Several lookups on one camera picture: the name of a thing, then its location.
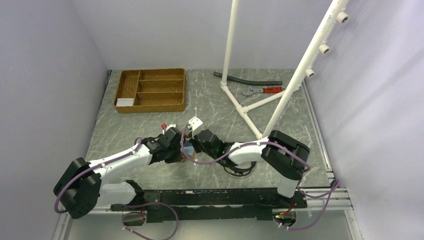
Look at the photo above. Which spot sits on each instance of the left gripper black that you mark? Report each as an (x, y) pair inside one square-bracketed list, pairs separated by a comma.
[(177, 158)]

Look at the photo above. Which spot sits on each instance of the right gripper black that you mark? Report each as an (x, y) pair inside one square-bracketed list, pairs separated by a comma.
[(194, 140)]

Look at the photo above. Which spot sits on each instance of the white card stack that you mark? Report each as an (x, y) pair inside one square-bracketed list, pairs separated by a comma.
[(124, 102)]

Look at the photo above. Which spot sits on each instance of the orange card holder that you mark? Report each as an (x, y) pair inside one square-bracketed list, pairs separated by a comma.
[(188, 148)]

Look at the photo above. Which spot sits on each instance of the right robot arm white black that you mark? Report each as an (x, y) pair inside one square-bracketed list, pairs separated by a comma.
[(283, 153)]

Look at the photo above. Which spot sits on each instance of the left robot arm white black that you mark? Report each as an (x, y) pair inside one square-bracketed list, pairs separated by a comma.
[(87, 184)]

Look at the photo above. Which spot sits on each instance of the woven brown organizer tray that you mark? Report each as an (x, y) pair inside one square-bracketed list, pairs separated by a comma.
[(153, 90)]

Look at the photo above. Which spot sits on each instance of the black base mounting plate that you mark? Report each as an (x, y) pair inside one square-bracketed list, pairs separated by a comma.
[(212, 204)]

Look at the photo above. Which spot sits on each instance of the black foam tube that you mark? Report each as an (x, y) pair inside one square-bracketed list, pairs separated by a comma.
[(254, 82)]

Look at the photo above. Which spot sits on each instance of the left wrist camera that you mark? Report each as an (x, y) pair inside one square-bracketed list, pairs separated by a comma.
[(165, 126)]

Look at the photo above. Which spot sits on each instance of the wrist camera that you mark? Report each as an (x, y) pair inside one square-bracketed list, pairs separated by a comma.
[(195, 125), (165, 126)]

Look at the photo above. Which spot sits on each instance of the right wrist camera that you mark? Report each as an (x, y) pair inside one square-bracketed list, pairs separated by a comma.
[(195, 125)]

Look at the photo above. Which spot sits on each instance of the white PVC pipe frame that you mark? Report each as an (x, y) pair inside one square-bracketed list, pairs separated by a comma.
[(270, 38)]

